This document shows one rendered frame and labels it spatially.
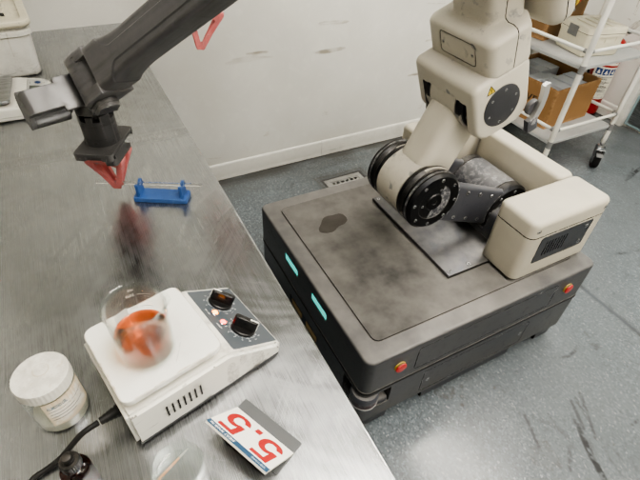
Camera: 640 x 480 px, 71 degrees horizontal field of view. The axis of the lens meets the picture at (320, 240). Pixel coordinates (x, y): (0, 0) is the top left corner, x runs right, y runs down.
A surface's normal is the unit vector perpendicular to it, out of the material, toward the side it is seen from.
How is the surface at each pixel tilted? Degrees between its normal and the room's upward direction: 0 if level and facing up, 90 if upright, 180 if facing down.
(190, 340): 0
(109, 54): 76
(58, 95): 52
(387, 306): 0
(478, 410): 0
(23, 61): 93
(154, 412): 90
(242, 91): 90
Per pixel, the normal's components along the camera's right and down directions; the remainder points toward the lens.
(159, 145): 0.04, -0.74
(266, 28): 0.46, 0.61
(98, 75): -0.46, 0.37
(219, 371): 0.65, 0.53
